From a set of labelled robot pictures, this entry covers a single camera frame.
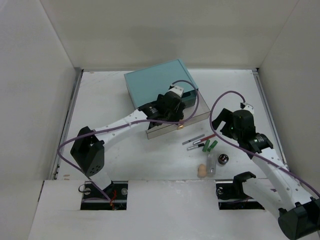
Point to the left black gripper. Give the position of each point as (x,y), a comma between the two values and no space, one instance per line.
(173,107)

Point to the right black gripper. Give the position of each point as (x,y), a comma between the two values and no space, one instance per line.
(226,116)

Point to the red lip pencil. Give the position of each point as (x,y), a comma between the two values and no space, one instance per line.
(203,139)

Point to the green lipstick tube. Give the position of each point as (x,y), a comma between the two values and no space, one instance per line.
(212,146)

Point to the round dark powder jar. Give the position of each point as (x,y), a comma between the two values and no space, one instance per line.
(223,159)

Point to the clear plastic bottle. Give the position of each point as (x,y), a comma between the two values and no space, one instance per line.
(211,164)

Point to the grey patterned eyeliner pencil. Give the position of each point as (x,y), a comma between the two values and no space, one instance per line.
(193,139)

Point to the beige makeup sponge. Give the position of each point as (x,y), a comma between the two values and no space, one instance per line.
(202,171)

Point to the black clear mascara tube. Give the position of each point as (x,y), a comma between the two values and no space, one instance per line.
(195,146)

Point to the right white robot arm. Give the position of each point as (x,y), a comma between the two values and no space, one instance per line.
(296,210)

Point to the teal drawer box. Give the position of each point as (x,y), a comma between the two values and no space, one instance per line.
(146,84)

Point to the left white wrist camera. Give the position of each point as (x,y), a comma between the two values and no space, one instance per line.
(179,91)

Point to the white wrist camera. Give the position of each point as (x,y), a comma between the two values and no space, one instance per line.
(248,107)
(179,91)

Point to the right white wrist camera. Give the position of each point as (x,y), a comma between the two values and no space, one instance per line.
(248,107)

